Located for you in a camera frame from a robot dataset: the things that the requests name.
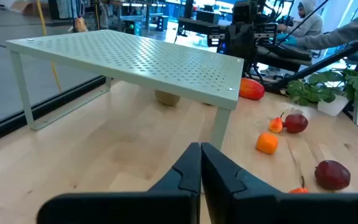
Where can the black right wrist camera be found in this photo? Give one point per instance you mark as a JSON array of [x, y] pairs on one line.
[[245, 11]]

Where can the white plant pot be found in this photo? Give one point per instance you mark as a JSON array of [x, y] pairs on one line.
[[332, 106]]

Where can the brown toy kiwi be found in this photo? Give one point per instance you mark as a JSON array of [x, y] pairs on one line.
[[167, 98]]

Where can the black computer with teal light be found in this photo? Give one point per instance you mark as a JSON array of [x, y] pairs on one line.
[[132, 27]]

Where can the small orange-red toy pear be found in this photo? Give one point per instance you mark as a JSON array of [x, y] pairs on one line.
[[298, 190], [276, 125]]

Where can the black work table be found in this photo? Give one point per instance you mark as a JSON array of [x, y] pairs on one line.
[[197, 26]]

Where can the green leafy plant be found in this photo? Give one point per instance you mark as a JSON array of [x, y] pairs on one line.
[[315, 88]]

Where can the dark red toy plum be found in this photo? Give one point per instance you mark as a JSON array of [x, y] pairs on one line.
[[295, 123], [332, 175]]

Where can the toy orange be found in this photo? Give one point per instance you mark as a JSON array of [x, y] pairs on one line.
[[267, 143]]

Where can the brown bag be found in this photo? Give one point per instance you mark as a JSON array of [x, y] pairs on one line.
[[80, 25]]

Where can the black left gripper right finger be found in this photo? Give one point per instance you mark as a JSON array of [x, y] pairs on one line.
[[228, 193]]

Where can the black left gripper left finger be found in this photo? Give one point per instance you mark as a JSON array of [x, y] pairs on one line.
[[178, 186]]

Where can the person's hand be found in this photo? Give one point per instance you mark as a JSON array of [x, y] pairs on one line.
[[286, 40]]

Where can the cardboard box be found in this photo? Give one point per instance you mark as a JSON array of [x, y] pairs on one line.
[[32, 7]]

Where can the black computer with blue lights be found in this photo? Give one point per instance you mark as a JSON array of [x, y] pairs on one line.
[[223, 46]]

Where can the red-orange toy mango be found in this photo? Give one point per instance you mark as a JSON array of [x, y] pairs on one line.
[[251, 89]]

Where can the pale green perforated metal shelf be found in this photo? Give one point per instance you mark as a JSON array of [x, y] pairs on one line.
[[135, 59]]

